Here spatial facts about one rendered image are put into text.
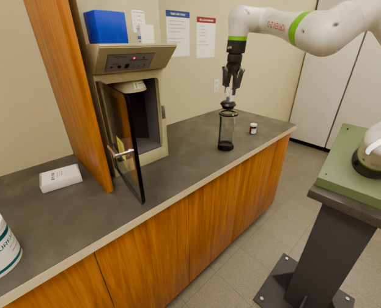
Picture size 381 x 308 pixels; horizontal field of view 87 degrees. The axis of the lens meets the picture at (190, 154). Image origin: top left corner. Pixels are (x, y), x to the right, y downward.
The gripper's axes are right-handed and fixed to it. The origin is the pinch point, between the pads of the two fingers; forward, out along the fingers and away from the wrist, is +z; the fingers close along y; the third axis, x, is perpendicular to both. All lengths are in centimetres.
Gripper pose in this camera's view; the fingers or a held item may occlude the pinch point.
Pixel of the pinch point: (229, 94)
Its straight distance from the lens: 117.8
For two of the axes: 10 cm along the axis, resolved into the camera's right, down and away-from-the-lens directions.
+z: -0.4, 8.6, 5.1
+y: 6.8, 4.0, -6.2
